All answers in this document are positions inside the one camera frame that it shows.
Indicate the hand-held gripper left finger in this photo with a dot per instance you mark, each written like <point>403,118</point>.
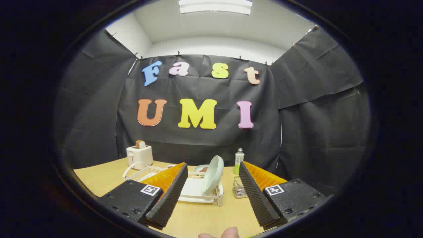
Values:
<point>167,201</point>

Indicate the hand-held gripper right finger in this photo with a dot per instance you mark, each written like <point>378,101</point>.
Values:
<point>256,198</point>

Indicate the pale green plate with meat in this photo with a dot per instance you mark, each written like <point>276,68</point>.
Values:
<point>198,168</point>

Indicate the green tea bottle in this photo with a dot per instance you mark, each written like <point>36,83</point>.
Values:
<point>238,162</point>

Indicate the white toaster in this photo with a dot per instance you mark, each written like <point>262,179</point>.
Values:
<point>140,156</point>

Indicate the toasted bread slice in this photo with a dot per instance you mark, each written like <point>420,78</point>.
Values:
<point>140,144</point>

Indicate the black backdrop cloth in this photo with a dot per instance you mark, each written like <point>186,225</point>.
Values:
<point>205,142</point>

